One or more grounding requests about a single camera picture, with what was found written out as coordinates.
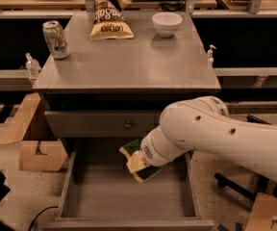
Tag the cardboard box on floor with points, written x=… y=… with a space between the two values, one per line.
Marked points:
x=46 y=156

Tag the brown chip bag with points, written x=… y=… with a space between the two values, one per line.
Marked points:
x=109 y=23

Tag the closed grey top drawer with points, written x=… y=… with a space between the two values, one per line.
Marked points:
x=100 y=124

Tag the cardboard box bottom right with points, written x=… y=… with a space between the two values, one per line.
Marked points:
x=263 y=216

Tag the black office chair base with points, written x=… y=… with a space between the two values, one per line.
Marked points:
x=223 y=182

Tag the open grey middle drawer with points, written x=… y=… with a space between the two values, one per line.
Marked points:
x=100 y=194

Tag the white ceramic bowl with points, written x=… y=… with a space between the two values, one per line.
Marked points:
x=166 y=24

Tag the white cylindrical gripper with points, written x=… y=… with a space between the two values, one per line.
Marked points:
x=147 y=148

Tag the white pump bottle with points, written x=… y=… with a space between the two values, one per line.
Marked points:
x=210 y=54

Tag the green and yellow sponge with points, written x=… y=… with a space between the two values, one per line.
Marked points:
x=142 y=175

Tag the green and white soda can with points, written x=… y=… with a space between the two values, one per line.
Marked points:
x=55 y=39

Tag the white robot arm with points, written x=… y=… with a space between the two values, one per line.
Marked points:
x=203 y=124

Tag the clear plastic bottle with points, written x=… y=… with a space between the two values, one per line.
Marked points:
x=32 y=65

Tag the grey wooden drawer cabinet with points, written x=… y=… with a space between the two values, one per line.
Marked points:
x=146 y=72

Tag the round metal drawer knob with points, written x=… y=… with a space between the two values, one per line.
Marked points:
x=128 y=125

